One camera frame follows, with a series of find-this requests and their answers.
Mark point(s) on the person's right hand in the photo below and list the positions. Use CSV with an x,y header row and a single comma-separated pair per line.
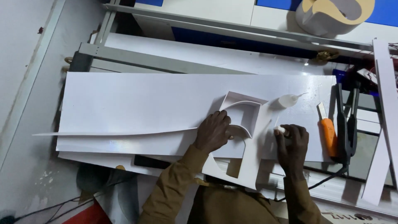
x,y
290,149

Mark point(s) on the person's left hand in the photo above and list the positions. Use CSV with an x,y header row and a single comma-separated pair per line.
x,y
211,132

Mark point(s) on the small white glue bottle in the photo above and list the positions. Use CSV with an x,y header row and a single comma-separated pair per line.
x,y
279,128

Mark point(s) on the long white plastic strip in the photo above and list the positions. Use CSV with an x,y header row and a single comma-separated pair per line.
x,y
124,133

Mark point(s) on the orange utility knife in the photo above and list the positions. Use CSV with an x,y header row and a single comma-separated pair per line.
x,y
329,133

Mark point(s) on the white cut-out letter form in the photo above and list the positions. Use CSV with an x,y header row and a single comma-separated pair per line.
x,y
248,161

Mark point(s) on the white nozzle glue bottle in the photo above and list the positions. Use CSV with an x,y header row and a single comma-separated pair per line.
x,y
287,100

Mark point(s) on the black heating iron tool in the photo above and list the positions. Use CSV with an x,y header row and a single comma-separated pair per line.
x,y
343,133

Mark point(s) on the person's brown shirt torso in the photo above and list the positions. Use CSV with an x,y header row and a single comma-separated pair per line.
x,y
230,205

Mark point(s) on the large white plastic sheet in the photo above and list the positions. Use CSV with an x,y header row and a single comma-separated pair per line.
x,y
140,99

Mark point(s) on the blue small container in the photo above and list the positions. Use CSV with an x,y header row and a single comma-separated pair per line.
x,y
339,75

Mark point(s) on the narrow white plastic strip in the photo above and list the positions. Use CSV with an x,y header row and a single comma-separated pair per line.
x,y
374,177

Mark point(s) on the wide white plastic strip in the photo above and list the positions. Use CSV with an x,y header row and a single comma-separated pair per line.
x,y
388,102

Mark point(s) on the white plastic sheet underneath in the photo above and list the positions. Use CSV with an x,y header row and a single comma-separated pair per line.
x,y
102,157

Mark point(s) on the white and blue cabinet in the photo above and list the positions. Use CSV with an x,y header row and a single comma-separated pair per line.
x,y
217,12

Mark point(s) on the large roll of tape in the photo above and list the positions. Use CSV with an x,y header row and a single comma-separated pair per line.
x,y
329,18

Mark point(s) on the red sheet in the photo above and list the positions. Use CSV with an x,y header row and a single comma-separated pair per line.
x,y
90,216

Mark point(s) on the grey metal table frame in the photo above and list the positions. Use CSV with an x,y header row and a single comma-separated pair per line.
x,y
149,59

